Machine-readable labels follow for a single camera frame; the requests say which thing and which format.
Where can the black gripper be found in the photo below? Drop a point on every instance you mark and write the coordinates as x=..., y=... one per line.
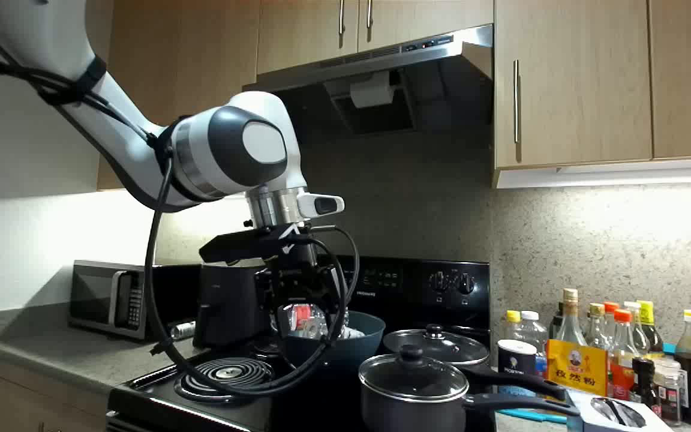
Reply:
x=299, y=272

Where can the blue bowl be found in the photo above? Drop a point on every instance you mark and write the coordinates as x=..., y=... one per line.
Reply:
x=365, y=342

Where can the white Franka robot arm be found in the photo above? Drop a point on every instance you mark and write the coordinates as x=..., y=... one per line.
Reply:
x=227, y=152

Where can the black countertop appliance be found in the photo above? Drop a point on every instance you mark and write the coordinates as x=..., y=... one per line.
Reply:
x=229, y=307

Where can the black electric stove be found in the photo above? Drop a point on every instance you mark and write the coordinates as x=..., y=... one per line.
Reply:
x=408, y=284

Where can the black coil burner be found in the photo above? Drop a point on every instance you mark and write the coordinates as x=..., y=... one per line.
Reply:
x=227, y=376

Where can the silver metal cylinder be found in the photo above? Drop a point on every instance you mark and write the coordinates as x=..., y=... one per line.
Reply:
x=183, y=329

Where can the glass pot lid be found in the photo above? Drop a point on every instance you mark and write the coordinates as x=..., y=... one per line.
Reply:
x=437, y=346
x=413, y=376

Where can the black and silver microwave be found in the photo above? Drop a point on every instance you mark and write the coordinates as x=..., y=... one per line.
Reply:
x=98, y=296

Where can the small yellow-capped clear bottle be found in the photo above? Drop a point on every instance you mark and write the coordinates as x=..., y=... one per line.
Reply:
x=513, y=325

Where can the black jar with white lid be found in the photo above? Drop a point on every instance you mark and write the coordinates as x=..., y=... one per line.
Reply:
x=516, y=358

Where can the white-capped clear bottle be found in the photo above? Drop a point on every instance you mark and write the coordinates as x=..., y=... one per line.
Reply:
x=532, y=332

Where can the white hood light cover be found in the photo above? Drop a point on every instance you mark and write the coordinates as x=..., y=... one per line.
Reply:
x=371, y=90

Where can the teal flat object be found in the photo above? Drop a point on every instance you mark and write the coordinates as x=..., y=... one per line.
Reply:
x=529, y=420

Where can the tall gold-capped bottle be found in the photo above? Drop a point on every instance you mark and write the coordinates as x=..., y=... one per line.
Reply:
x=573, y=320

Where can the steel range hood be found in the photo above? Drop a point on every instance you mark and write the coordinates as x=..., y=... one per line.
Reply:
x=377, y=61

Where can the yellow printed box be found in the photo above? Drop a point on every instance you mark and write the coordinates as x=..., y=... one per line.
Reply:
x=577, y=366

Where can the wooden base cabinet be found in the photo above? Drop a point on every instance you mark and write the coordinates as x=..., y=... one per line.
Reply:
x=35, y=398

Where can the yellow-capped pale bottle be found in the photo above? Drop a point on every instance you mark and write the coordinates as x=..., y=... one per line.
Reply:
x=595, y=325

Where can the orange-capped red-label bottle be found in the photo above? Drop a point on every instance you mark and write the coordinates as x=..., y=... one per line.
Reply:
x=622, y=356

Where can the white toaster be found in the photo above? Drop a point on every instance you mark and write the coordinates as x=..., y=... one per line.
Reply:
x=618, y=412

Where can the small dark bottle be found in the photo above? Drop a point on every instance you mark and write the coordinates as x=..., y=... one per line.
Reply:
x=645, y=382

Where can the green-capped dark bottle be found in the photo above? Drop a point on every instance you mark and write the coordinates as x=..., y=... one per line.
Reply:
x=648, y=328

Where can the white and red jar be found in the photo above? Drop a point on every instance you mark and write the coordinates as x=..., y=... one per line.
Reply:
x=669, y=392

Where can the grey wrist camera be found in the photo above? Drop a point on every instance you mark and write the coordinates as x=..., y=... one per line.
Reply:
x=323, y=204

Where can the wooden wall cabinet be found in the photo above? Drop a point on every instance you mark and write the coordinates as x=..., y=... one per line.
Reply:
x=418, y=16
x=593, y=80
x=178, y=56

